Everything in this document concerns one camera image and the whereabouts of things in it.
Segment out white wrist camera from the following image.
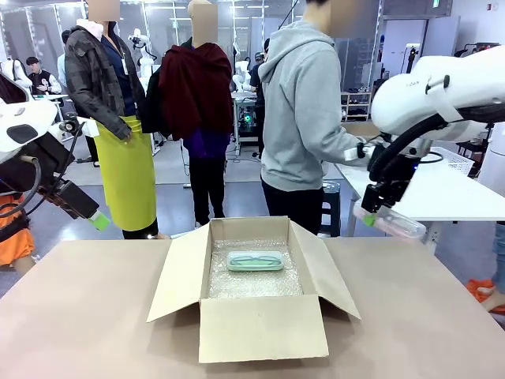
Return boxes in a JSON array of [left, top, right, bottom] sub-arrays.
[[343, 142, 376, 163], [53, 112, 99, 139]]

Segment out grey open door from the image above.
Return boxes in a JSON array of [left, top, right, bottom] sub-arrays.
[[410, 16, 462, 64]]

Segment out navy shirt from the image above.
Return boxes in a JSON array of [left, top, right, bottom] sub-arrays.
[[100, 33, 138, 118]]

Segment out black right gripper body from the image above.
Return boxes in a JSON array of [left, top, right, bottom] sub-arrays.
[[361, 178, 413, 215]]

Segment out clothes rack with coats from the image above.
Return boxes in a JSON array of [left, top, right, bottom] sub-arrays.
[[453, 42, 494, 57]]

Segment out grey-sleeved right forearm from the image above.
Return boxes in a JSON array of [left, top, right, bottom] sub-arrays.
[[323, 126, 370, 167]]

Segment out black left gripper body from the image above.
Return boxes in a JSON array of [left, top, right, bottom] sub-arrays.
[[37, 179, 99, 220]]

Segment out mint green glasses case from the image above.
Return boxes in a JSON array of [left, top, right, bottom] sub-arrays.
[[226, 250, 284, 272]]

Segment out orange cloth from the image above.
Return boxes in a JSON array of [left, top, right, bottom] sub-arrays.
[[467, 278, 496, 303]]

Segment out wooden shoe rack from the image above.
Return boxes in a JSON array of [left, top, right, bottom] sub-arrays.
[[339, 91, 374, 122]]

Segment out maroon coat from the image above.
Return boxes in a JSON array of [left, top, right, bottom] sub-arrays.
[[158, 42, 234, 141]]

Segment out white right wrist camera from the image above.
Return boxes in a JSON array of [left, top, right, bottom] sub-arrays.
[[343, 142, 376, 163]]

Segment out computer rack with lights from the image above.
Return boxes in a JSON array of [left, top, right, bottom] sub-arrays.
[[234, 94, 260, 143]]

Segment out mint green eyeglasses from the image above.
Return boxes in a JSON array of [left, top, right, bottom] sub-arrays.
[[230, 253, 282, 268]]

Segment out purple garment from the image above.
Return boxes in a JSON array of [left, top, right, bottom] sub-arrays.
[[183, 129, 230, 159]]

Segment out open brown cardboard box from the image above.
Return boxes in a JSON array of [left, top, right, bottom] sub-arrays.
[[146, 216, 362, 364]]

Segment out person in grey hoodie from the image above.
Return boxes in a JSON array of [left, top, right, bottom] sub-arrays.
[[258, 0, 380, 238]]

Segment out small brown cardboard box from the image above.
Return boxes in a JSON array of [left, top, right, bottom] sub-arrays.
[[341, 121, 380, 137]]

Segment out mannequin with camouflage jacket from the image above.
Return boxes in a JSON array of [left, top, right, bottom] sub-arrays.
[[65, 0, 171, 240]]

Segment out person in black-white jacket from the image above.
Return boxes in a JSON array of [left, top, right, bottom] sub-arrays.
[[25, 57, 63, 96]]

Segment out black right arm cable sleeve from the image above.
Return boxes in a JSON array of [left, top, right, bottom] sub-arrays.
[[366, 114, 451, 183]]

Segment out camouflage jacket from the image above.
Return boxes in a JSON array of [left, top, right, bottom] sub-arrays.
[[65, 24, 147, 141]]

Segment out yellow-green skirt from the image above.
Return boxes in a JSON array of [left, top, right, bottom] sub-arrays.
[[93, 115, 159, 232]]

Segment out dark coat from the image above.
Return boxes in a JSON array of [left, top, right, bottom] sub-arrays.
[[0, 73, 31, 106]]

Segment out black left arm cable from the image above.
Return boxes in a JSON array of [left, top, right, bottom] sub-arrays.
[[0, 156, 43, 216]]

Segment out person in black clothes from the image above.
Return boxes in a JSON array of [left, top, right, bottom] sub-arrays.
[[252, 38, 273, 135]]

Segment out white desk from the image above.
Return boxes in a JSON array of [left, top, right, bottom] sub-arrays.
[[31, 93, 69, 119]]

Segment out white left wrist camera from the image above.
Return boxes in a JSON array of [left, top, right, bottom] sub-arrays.
[[53, 112, 99, 139]]

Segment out clear bubble wrap sheet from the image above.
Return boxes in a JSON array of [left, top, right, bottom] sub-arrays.
[[208, 235, 305, 299]]

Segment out black stool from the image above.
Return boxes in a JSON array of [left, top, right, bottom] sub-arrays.
[[320, 181, 342, 238]]

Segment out white work table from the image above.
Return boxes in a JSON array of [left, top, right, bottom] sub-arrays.
[[335, 159, 505, 253]]

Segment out white tall appliance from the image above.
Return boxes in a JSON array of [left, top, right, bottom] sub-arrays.
[[477, 122, 505, 190]]

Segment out orange garment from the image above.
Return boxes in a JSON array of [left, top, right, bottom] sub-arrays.
[[0, 193, 36, 266]]

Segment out black trousers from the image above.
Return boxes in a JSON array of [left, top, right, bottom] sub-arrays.
[[189, 156, 226, 227]]

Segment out black utility cart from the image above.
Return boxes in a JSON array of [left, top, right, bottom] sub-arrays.
[[457, 129, 492, 159]]

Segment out white plastic basket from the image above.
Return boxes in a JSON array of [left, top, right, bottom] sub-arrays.
[[429, 146, 476, 178]]

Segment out black hanging jacket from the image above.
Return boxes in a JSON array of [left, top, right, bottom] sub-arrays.
[[140, 70, 170, 139]]

